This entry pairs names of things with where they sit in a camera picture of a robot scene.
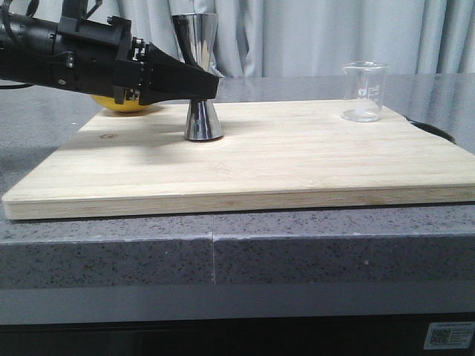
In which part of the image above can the grey curtain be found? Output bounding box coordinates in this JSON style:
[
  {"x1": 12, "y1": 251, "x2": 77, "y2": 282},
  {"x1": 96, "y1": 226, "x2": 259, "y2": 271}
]
[{"x1": 0, "y1": 0, "x2": 475, "y2": 81}]

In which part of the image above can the yellow lemon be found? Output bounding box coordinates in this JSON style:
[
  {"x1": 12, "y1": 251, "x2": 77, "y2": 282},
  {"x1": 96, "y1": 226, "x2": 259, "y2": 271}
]
[{"x1": 91, "y1": 95, "x2": 151, "y2": 113}]

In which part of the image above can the black cutting board handle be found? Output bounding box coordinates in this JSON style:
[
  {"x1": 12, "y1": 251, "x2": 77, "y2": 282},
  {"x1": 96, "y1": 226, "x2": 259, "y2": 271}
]
[{"x1": 404, "y1": 116, "x2": 456, "y2": 144}]

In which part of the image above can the wooden cutting board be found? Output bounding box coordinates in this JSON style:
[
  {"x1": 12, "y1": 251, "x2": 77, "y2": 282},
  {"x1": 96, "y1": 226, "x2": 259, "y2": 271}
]
[{"x1": 2, "y1": 100, "x2": 474, "y2": 220}]

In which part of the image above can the clear glass beaker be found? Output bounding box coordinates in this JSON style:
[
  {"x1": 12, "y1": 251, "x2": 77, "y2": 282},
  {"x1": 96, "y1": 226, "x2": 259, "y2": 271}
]
[{"x1": 341, "y1": 61, "x2": 389, "y2": 122}]

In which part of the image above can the white QR code sticker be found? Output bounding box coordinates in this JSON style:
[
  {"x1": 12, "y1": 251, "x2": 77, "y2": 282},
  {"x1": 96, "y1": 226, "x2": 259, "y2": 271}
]
[{"x1": 423, "y1": 322, "x2": 474, "y2": 350}]

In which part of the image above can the steel cocktail jigger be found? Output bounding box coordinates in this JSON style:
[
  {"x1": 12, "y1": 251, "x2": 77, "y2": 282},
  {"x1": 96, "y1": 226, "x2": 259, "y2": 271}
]
[{"x1": 172, "y1": 13, "x2": 223, "y2": 142}]

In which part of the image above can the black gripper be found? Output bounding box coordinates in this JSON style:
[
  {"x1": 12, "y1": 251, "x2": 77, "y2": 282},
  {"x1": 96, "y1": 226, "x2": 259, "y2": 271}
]
[{"x1": 1, "y1": 1, "x2": 219, "y2": 105}]

